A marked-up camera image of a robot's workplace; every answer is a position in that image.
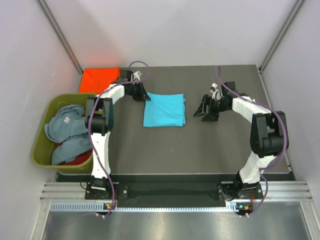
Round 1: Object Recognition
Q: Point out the cyan t shirt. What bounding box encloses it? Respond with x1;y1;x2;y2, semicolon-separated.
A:
143;92;186;128

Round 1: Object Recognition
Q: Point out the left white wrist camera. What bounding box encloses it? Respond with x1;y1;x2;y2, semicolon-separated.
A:
133;71;142;81

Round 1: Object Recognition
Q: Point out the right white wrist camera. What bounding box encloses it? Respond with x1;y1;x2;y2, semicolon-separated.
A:
210;83;223;101

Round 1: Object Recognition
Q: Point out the slotted white cable duct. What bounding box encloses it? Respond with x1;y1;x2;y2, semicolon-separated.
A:
50;202;250;213

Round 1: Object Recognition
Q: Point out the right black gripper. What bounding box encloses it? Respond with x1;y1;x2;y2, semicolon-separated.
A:
193;94;229;122

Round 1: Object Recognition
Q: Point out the purple cable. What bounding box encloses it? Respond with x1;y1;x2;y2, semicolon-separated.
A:
214;65;288;217
87;60;151;217

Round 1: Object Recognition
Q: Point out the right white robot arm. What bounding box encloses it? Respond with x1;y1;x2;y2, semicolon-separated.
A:
193;81;289;201

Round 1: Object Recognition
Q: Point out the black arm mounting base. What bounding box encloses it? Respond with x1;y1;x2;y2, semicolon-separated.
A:
57;172;295;201

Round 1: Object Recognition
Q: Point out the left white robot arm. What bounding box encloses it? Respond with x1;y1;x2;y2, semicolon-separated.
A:
85;69;151;201

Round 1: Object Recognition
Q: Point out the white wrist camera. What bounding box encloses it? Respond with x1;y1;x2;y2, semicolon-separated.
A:
210;83;223;101
133;71;142;81

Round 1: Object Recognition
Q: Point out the folded orange t shirt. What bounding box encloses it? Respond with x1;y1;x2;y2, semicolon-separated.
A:
78;67;121;94

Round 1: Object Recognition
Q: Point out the aluminium frame rail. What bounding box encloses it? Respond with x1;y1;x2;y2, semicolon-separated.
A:
257;67;293;172

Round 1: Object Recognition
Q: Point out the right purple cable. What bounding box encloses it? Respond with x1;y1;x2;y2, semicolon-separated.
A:
214;65;288;217

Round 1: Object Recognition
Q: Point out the red t shirt in bin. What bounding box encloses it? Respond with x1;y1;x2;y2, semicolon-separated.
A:
51;114;92;166

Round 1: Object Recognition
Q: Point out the grey blue t shirt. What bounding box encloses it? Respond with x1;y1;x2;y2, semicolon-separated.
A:
51;134;93;166
44;104;88;144

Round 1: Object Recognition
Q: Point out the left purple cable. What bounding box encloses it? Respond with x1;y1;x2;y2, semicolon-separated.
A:
87;60;151;217

